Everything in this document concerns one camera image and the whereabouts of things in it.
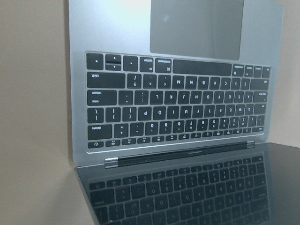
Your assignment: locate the grey laptop computer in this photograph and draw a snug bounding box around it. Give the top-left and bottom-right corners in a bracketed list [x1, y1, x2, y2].
[68, 0, 300, 225]

